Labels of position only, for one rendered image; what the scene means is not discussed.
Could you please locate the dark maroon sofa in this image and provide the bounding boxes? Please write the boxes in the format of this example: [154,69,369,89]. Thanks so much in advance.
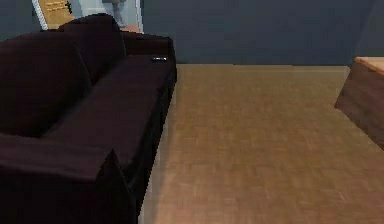
[0,13,178,224]

